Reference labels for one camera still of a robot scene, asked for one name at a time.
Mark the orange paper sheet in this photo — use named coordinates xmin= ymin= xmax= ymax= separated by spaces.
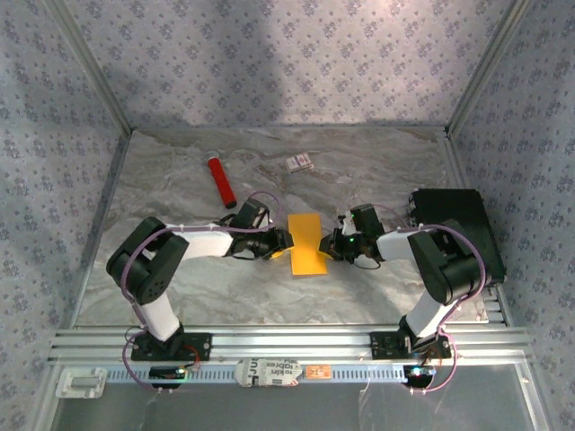
xmin=287 ymin=213 xmax=329 ymax=277

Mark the red cylinder tube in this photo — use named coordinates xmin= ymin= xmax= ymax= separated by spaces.
xmin=205 ymin=151 xmax=238 ymax=210

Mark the small printed card box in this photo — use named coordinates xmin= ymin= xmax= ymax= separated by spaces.
xmin=284 ymin=152 xmax=314 ymax=174

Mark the black hard case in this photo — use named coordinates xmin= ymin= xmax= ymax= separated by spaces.
xmin=409 ymin=188 xmax=508 ymax=286

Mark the black right controller board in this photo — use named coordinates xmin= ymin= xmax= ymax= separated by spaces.
xmin=402 ymin=365 xmax=437 ymax=390

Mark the black controller board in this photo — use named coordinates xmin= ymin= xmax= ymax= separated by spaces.
xmin=149 ymin=366 xmax=188 ymax=381
xmin=402 ymin=365 xmax=437 ymax=390

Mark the black left controller board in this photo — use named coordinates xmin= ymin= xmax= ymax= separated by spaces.
xmin=149 ymin=366 xmax=188 ymax=381

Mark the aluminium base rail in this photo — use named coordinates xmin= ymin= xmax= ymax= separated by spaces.
xmin=48 ymin=326 xmax=535 ymax=365

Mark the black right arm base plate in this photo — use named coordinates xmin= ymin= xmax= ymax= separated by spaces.
xmin=370 ymin=330 xmax=453 ymax=360

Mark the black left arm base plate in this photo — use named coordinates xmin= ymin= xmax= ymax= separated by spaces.
xmin=130 ymin=332 xmax=213 ymax=363

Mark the slotted cable duct strip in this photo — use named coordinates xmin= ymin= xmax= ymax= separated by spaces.
xmin=105 ymin=364 xmax=408 ymax=386

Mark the aluminium frame post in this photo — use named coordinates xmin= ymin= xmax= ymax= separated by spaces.
xmin=444 ymin=0 xmax=535 ymax=136

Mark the white plastic bracket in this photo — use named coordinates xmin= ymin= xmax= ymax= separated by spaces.
xmin=56 ymin=367 xmax=108 ymax=400

